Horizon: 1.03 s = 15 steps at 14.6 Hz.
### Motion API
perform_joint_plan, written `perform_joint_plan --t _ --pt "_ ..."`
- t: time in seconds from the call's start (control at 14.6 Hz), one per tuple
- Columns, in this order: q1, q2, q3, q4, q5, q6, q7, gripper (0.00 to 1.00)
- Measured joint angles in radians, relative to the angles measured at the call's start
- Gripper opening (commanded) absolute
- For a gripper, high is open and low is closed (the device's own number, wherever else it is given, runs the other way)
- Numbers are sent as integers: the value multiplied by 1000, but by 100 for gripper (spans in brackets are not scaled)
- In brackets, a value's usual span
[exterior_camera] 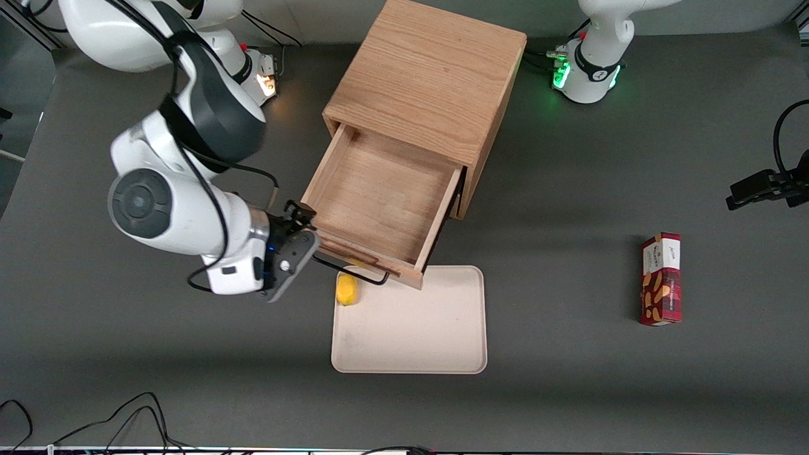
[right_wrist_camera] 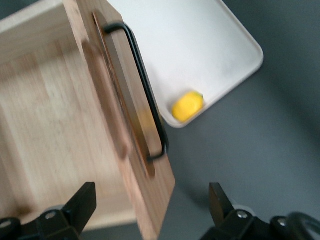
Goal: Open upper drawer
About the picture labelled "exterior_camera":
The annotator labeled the black base cable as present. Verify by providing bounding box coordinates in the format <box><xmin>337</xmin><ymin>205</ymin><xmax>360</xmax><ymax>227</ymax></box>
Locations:
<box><xmin>525</xmin><ymin>18</ymin><xmax>592</xmax><ymax>71</ymax></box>
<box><xmin>243</xmin><ymin>9</ymin><xmax>304</xmax><ymax>48</ymax></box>

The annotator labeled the black right base cable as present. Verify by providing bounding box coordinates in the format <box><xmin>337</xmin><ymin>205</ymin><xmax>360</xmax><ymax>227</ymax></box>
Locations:
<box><xmin>243</xmin><ymin>9</ymin><xmax>304</xmax><ymax>48</ymax></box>

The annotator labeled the black metal drawer handle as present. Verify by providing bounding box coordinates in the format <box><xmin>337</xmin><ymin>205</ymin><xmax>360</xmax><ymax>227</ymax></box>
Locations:
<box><xmin>313</xmin><ymin>253</ymin><xmax>391</xmax><ymax>286</ymax></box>

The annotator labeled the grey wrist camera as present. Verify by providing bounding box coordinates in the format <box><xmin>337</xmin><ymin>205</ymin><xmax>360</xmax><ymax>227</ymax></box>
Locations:
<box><xmin>261</xmin><ymin>229</ymin><xmax>321</xmax><ymax>303</ymax></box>

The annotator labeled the beige plastic tray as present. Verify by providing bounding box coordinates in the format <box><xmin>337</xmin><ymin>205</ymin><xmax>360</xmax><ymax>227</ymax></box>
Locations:
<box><xmin>331</xmin><ymin>265</ymin><xmax>489</xmax><ymax>375</ymax></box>

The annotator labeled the wooden drawer cabinet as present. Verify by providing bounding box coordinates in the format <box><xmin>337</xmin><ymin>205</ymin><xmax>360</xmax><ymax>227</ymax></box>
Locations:
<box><xmin>322</xmin><ymin>0</ymin><xmax>528</xmax><ymax>221</ymax></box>

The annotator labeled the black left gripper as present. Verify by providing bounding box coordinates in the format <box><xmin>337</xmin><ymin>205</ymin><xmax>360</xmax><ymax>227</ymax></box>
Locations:
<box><xmin>726</xmin><ymin>149</ymin><xmax>809</xmax><ymax>210</ymax></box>

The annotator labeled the black floor cable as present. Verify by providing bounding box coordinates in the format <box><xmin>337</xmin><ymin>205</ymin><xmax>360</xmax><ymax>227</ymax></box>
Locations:
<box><xmin>101</xmin><ymin>404</ymin><xmax>190</xmax><ymax>453</ymax></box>
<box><xmin>0</xmin><ymin>398</ymin><xmax>33</xmax><ymax>454</ymax></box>
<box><xmin>360</xmin><ymin>445</ymin><xmax>437</xmax><ymax>455</ymax></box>
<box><xmin>54</xmin><ymin>391</ymin><xmax>190</xmax><ymax>452</ymax></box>

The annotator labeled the black left base cable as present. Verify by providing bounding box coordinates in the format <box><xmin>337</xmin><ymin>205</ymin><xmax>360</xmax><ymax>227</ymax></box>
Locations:
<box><xmin>525</xmin><ymin>18</ymin><xmax>592</xmax><ymax>71</ymax></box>

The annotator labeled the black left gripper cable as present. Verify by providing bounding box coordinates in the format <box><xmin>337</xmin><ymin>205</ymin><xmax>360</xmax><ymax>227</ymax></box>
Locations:
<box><xmin>773</xmin><ymin>99</ymin><xmax>809</xmax><ymax>178</ymax></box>

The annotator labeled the wooden drawer with notch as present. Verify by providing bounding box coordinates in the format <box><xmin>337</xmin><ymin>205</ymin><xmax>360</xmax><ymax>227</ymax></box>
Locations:
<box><xmin>300</xmin><ymin>123</ymin><xmax>465</xmax><ymax>290</ymax></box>

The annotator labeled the red snack box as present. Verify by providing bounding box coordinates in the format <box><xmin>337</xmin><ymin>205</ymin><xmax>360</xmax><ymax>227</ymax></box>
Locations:
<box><xmin>638</xmin><ymin>232</ymin><xmax>683</xmax><ymax>327</ymax></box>

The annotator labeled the yellow lemon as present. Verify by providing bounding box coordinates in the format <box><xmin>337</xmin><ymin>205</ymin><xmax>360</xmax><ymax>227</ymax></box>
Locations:
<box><xmin>336</xmin><ymin>273</ymin><xmax>359</xmax><ymax>307</ymax></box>

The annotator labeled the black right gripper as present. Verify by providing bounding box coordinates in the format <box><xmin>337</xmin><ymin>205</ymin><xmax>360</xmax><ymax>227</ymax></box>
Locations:
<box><xmin>265</xmin><ymin>200</ymin><xmax>317</xmax><ymax>261</ymax></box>

